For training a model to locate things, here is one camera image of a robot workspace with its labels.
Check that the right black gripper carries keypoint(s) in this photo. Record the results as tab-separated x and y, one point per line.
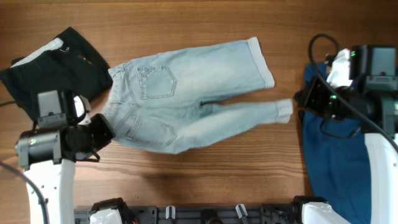
306	98

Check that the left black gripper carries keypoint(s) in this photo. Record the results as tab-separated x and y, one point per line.
108	134

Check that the light blue denim shorts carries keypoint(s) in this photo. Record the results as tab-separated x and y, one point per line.
173	101

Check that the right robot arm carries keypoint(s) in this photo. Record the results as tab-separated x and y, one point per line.
349	135

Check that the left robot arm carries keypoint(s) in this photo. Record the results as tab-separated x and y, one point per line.
62	135

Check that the dark blue t-shirt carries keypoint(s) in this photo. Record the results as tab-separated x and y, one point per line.
357	176

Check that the folded black garment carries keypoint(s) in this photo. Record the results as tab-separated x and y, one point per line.
69	61

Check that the left white rail clip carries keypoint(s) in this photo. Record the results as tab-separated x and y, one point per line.
170	212

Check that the white rail clip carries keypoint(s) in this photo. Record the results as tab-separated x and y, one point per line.
242	213
170	212

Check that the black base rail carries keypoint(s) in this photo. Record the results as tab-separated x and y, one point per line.
265	214

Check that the right white rail clip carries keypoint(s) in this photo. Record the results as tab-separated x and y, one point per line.
242	213

